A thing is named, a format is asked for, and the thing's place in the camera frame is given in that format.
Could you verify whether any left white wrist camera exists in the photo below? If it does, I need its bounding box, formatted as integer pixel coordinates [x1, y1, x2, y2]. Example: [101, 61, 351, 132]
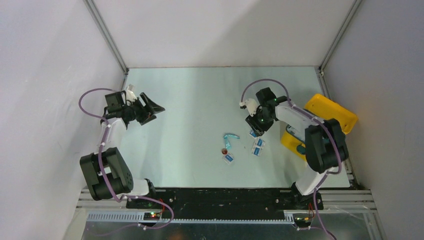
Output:
[125, 84, 138, 103]

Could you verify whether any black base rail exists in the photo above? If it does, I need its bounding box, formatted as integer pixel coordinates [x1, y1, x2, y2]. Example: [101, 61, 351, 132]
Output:
[125, 186, 324, 221]

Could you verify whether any teal divided plastic tray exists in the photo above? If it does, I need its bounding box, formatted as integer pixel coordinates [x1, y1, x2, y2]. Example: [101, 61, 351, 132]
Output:
[286, 110, 347, 157]

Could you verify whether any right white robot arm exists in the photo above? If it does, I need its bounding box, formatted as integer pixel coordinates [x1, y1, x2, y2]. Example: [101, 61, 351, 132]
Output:
[239, 87, 358, 209]

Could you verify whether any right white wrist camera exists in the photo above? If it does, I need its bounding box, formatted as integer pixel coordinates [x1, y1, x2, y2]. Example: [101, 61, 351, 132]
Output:
[239, 98, 259, 117]

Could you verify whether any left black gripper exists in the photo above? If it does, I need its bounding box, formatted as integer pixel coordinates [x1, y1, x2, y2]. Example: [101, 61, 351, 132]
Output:
[123, 93, 165, 126]

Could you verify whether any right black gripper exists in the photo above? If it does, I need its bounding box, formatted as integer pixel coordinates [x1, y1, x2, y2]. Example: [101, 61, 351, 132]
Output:
[245, 107, 274, 137]

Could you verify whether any grey slotted cable duct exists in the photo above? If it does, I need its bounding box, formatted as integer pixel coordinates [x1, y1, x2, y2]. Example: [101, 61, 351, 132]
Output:
[86, 211, 296, 224]

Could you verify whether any yellow medicine kit box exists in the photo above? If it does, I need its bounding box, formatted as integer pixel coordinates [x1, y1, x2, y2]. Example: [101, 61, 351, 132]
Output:
[280, 93, 358, 162]

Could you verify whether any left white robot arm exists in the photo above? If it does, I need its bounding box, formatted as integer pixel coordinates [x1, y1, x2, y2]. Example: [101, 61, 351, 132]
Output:
[78, 88, 165, 208]

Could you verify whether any white labelled packet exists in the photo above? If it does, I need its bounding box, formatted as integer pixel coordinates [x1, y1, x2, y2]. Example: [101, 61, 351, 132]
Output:
[285, 124, 303, 139]

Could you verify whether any twisted teal wrapper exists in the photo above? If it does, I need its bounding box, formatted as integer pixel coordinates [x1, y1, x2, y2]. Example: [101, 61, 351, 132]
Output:
[223, 133, 240, 150]

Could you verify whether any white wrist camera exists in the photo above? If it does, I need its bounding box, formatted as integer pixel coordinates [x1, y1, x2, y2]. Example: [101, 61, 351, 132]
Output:
[239, 98, 259, 117]
[125, 84, 138, 103]

